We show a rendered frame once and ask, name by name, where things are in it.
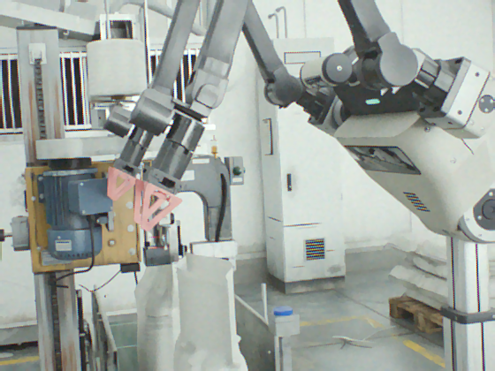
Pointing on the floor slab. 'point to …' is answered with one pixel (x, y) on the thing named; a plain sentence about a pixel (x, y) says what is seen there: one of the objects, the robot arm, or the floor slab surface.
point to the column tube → (68, 334)
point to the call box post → (285, 353)
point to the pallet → (431, 319)
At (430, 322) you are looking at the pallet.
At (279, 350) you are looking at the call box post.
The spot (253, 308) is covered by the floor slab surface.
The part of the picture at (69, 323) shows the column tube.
